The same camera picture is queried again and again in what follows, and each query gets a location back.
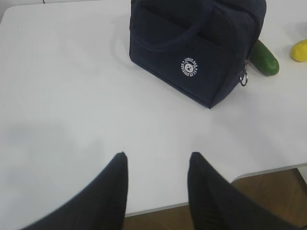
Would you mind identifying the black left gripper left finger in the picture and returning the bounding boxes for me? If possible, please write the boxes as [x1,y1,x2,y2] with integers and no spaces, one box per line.
[26,152,128,230]

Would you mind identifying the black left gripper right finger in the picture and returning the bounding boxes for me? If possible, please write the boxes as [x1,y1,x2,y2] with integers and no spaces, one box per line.
[189,152,305,230]

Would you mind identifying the green cucumber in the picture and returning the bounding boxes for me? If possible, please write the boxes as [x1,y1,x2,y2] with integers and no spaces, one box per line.
[249,40,280,76]

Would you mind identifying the navy blue lunch bag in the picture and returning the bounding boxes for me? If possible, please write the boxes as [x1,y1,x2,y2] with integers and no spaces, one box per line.
[129,0,267,108]

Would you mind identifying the yellow lemon-shaped item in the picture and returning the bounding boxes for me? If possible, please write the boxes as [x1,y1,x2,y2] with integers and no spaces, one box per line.
[291,39,307,62]

